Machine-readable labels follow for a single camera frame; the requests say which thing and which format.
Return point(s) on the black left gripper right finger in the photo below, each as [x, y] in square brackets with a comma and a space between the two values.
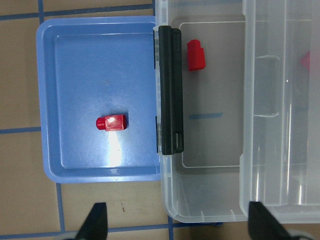
[262, 225]

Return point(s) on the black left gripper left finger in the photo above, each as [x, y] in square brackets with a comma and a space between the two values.
[95, 226]

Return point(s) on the clear plastic box lid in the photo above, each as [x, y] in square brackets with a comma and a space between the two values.
[280, 162]

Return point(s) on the red block picked up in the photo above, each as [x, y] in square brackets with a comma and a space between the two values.
[110, 123]

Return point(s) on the clear plastic storage box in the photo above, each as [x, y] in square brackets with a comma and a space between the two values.
[202, 184]

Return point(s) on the blue plastic tray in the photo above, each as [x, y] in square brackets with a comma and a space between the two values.
[90, 68]

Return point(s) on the red block far side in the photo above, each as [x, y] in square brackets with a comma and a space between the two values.
[305, 61]

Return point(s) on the red block near latch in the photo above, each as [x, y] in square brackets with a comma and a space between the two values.
[195, 56]

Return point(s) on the black box latch handle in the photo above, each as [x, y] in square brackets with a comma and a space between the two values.
[171, 90]

